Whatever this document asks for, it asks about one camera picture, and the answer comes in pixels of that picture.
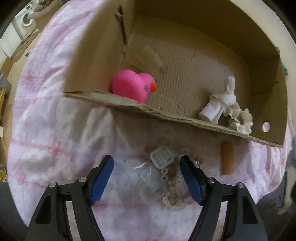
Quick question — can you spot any clear bag with small parts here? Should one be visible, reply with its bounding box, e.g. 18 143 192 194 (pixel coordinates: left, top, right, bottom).
134 147 183 201

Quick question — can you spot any white plush cloth toy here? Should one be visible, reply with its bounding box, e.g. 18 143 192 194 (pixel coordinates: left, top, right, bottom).
199 75 237 125

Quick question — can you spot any pink rubber duck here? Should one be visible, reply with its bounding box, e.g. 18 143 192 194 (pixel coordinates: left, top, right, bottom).
110 69 158 103

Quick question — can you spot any translucent silicone pad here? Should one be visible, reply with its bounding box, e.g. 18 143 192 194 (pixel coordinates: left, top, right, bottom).
132 46 167 73

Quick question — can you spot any cream ruffled scrunchie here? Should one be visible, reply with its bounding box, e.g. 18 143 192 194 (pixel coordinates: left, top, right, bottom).
223 102 253 135

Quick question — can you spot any beige ruffled scrunchie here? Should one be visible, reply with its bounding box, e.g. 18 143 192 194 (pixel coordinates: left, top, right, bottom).
162 151 203 210

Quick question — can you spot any orange foam block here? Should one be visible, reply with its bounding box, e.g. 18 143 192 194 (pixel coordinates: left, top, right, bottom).
221 142 235 175

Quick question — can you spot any pink patterned bed quilt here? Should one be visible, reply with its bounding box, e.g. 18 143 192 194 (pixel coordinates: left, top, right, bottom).
8 1 294 240

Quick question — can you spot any open cardboard box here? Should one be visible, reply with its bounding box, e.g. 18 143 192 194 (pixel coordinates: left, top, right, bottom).
64 1 287 147

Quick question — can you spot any white washing machine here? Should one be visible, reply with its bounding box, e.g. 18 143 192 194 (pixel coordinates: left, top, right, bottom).
11 1 37 42

